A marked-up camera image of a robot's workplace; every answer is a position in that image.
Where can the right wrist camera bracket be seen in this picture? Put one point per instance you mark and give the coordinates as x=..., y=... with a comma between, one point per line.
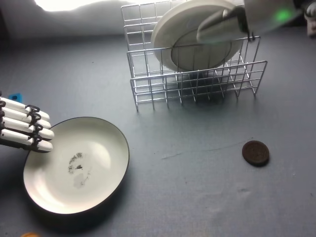
x=311, y=17

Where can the orange swirl cookie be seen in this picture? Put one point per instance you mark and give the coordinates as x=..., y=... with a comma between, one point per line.
x=30, y=234

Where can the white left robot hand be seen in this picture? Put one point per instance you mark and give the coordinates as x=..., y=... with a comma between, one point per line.
x=14, y=123

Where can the round brown cookie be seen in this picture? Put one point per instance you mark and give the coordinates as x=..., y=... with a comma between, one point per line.
x=255, y=153

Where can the white plate with fan smudge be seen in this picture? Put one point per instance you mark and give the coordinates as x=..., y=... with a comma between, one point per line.
x=177, y=24

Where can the blue plastic block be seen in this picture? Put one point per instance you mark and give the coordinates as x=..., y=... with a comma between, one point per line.
x=16, y=97

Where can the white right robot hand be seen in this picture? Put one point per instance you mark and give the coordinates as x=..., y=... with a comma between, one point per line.
x=266, y=14

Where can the white plate with dark outside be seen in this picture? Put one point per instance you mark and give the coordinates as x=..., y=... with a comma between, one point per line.
x=74, y=148

